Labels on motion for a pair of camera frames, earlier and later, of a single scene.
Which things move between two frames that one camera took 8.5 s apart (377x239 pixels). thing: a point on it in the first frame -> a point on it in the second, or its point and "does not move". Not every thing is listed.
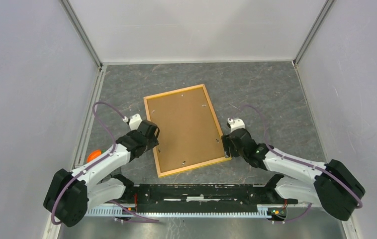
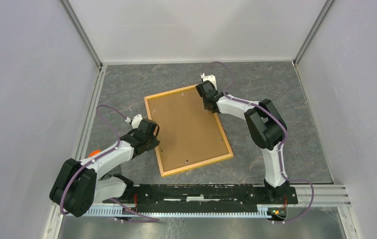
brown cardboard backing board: [188, 135] does not move
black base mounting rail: [203, 197] does not move
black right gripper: [227, 142] -> [217, 91]
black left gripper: [153, 142] does not move
